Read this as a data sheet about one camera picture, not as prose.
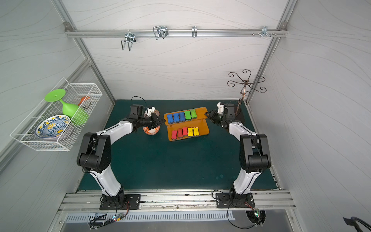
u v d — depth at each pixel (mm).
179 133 982
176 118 889
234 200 663
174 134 973
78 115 636
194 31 782
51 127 616
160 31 763
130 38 785
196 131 982
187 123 896
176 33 788
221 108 883
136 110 753
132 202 737
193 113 909
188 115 908
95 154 491
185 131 984
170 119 892
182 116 903
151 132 984
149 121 820
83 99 783
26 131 555
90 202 749
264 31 764
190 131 984
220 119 817
